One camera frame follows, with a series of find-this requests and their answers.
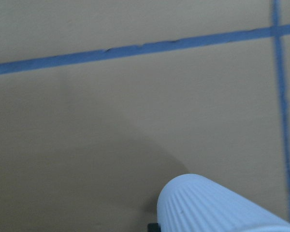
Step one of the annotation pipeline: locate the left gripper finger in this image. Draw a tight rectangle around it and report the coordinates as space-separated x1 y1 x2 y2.
147 223 161 232

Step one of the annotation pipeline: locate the blue ribbed cup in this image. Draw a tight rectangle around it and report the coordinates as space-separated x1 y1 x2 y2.
157 174 290 232

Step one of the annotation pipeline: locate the brown paper table cover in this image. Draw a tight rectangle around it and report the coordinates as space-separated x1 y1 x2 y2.
0 0 290 232

